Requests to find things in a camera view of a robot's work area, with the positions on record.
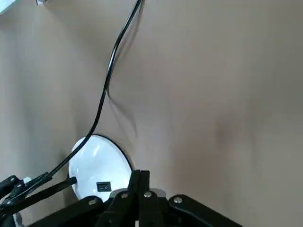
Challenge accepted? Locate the black lamp power cable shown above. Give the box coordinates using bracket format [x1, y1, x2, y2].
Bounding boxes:
[25, 0, 145, 190]

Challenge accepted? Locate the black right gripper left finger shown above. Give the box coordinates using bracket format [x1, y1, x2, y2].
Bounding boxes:
[23, 169, 141, 227]

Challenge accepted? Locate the white desk lamp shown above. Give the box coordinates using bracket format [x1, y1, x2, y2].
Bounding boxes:
[68, 134, 134, 201]

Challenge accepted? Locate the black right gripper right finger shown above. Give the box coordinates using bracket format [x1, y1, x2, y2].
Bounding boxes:
[140, 169, 243, 227]

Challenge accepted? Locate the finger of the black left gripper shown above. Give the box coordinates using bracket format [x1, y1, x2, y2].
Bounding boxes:
[0, 176, 78, 215]
[0, 175, 27, 202]

